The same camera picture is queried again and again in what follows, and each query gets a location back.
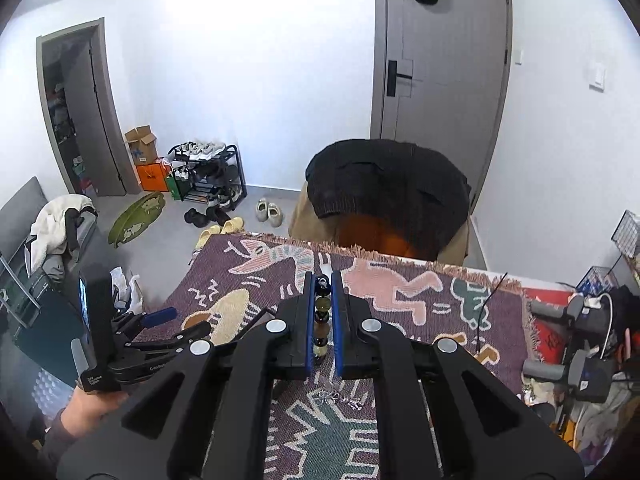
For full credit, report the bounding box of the green oval mat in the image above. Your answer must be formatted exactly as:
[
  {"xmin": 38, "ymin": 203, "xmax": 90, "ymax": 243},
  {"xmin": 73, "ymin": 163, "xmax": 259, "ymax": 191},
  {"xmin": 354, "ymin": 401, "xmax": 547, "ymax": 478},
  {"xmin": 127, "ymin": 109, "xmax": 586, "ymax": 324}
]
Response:
[{"xmin": 107, "ymin": 191, "xmax": 167, "ymax": 250}]

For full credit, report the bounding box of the red cloth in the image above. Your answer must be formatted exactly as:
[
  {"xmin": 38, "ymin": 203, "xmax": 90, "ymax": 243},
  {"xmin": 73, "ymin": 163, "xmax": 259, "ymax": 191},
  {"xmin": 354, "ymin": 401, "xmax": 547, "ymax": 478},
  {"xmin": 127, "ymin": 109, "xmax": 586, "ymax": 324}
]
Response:
[{"xmin": 522, "ymin": 287, "xmax": 576, "ymax": 367}]

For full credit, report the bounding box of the white cable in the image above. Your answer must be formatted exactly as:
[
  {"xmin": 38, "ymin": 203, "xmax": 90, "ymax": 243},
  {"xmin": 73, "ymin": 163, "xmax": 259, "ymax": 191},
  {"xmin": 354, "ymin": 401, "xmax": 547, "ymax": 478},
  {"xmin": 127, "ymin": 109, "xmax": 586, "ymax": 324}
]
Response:
[{"xmin": 585, "ymin": 292, "xmax": 614, "ymax": 357}]

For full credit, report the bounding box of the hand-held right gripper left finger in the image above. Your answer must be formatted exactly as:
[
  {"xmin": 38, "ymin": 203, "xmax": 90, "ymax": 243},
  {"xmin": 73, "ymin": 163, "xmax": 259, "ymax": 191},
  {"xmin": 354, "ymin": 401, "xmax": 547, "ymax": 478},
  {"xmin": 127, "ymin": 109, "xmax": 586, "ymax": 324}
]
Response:
[{"xmin": 56, "ymin": 272, "xmax": 317, "ymax": 480}]

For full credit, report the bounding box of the tan chair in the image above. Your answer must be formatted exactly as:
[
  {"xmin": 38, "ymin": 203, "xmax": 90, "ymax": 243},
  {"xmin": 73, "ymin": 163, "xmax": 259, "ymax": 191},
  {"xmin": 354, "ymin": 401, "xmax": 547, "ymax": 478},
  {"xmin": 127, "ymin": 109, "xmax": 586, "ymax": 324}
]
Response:
[{"xmin": 289, "ymin": 180, "xmax": 472, "ymax": 267}]

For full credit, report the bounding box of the amber and dark beaded bracelet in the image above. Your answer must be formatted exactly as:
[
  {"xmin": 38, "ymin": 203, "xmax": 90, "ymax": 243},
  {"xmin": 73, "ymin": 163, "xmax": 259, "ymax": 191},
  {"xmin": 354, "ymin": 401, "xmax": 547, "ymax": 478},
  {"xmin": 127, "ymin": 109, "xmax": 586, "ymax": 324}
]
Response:
[{"xmin": 312, "ymin": 274, "xmax": 333, "ymax": 361}]

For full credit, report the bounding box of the printed woven blanket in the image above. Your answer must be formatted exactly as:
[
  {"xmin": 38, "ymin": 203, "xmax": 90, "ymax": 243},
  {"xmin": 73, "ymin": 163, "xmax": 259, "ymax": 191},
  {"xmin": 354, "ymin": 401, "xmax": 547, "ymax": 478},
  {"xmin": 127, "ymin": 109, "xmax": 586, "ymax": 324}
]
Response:
[{"xmin": 130, "ymin": 232, "xmax": 532, "ymax": 480}]

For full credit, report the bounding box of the open cardboard box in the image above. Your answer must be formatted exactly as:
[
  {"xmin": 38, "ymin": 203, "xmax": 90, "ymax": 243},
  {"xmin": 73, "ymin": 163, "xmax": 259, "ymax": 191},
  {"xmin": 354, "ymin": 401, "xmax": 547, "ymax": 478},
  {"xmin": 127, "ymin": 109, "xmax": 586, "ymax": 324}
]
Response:
[{"xmin": 124, "ymin": 125, "xmax": 158, "ymax": 166}]

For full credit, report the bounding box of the black door handle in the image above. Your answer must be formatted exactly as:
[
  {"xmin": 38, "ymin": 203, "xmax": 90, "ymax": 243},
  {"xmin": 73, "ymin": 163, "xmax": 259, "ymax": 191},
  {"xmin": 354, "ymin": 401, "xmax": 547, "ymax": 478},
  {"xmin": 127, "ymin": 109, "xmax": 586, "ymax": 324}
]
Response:
[{"xmin": 386, "ymin": 60, "xmax": 415, "ymax": 97}]

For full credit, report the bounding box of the grey door frame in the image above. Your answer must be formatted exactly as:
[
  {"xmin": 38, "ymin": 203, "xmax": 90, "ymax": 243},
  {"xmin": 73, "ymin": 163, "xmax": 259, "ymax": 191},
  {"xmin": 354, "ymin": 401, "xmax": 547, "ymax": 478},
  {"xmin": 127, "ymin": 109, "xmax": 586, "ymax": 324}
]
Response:
[{"xmin": 36, "ymin": 17, "xmax": 129, "ymax": 199}]

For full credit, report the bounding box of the black cable tie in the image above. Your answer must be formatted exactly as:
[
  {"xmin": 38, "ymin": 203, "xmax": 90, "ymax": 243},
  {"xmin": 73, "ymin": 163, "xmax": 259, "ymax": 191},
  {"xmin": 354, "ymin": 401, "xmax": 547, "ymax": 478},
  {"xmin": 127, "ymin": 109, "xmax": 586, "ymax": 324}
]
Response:
[{"xmin": 475, "ymin": 272, "xmax": 509, "ymax": 356}]

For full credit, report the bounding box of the silver chain necklace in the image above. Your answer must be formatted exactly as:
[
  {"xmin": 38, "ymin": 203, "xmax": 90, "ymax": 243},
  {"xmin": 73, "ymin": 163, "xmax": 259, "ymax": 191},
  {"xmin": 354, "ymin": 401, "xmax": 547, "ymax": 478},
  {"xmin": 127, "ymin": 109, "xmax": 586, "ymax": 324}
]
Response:
[{"xmin": 317, "ymin": 377, "xmax": 369, "ymax": 412}]

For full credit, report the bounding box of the black device with grey handle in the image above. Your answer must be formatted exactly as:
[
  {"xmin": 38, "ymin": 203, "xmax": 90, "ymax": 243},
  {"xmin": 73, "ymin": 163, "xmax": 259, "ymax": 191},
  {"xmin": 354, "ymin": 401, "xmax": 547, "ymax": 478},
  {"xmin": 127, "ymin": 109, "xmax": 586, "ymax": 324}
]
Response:
[
  {"xmin": 530, "ymin": 294, "xmax": 609, "ymax": 334},
  {"xmin": 522, "ymin": 349, "xmax": 617, "ymax": 404}
]

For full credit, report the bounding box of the small black wire basket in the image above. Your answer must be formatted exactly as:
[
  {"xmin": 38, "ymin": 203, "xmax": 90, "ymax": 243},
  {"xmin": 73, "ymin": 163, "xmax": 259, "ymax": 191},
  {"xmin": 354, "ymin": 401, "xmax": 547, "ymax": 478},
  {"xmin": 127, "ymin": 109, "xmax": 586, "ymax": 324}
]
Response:
[{"xmin": 575, "ymin": 266, "xmax": 621, "ymax": 297}]

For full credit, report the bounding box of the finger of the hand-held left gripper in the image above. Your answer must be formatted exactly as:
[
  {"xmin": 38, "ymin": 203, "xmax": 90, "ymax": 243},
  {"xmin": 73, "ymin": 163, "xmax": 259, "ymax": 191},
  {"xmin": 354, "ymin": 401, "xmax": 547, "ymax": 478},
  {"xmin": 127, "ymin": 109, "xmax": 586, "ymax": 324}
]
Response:
[
  {"xmin": 117, "ymin": 307, "xmax": 177, "ymax": 333},
  {"xmin": 130, "ymin": 310, "xmax": 268, "ymax": 354}
]

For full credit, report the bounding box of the person's left hand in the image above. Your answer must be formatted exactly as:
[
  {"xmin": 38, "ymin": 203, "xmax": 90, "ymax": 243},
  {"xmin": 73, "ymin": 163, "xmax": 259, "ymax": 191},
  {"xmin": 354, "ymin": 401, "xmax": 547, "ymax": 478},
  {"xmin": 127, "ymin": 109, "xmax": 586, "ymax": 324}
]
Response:
[{"xmin": 60, "ymin": 387, "xmax": 131, "ymax": 441}]

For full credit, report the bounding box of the black knitted sweater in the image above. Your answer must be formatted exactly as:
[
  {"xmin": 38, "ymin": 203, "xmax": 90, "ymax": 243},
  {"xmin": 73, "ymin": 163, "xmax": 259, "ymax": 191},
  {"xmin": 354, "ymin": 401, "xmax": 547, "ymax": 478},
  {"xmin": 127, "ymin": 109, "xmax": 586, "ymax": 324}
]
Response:
[{"xmin": 305, "ymin": 138, "xmax": 472, "ymax": 257}]

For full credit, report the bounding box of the white plastic bag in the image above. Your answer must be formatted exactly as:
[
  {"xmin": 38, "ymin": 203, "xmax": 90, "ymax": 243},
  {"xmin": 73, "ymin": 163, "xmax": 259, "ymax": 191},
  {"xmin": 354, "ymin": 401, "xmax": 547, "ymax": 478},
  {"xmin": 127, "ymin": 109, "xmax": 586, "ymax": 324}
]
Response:
[{"xmin": 110, "ymin": 266, "xmax": 146, "ymax": 312}]

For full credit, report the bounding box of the orange box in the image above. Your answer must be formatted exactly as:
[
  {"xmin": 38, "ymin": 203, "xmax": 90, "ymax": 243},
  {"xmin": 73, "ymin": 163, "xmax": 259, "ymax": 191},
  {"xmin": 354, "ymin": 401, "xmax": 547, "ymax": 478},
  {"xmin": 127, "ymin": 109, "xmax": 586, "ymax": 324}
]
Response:
[{"xmin": 136, "ymin": 158, "xmax": 171, "ymax": 192}]

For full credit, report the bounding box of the white garment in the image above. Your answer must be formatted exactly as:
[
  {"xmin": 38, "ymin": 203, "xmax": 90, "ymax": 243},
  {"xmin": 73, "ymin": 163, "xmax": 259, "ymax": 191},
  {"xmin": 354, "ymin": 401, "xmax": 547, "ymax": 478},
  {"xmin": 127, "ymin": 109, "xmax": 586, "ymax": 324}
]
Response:
[{"xmin": 31, "ymin": 195, "xmax": 96, "ymax": 271}]

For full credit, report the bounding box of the grey sofa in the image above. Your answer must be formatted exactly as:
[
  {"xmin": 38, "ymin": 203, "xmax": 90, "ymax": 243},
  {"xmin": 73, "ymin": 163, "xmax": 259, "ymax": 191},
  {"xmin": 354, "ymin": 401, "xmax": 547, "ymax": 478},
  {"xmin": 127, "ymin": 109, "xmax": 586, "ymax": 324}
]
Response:
[{"xmin": 0, "ymin": 176, "xmax": 99, "ymax": 361}]

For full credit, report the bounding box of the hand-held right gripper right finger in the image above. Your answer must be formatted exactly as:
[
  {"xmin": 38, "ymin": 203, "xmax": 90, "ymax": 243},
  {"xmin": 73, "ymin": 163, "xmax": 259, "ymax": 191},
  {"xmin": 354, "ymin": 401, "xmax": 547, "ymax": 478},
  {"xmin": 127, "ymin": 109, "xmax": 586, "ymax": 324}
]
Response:
[{"xmin": 331, "ymin": 270, "xmax": 586, "ymax": 480}]

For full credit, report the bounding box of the black shoe rack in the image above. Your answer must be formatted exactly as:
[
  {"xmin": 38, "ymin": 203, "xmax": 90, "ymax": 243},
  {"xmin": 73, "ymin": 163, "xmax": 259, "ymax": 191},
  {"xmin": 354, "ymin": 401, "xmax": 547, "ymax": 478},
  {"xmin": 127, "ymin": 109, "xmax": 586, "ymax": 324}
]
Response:
[{"xmin": 167, "ymin": 142, "xmax": 247, "ymax": 211}]

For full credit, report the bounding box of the grey door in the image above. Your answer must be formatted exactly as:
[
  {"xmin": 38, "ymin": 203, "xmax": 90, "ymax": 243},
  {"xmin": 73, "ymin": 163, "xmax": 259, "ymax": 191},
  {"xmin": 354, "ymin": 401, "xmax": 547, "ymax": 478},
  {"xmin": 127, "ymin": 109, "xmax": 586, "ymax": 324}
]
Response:
[{"xmin": 370, "ymin": 0, "xmax": 514, "ymax": 188}]

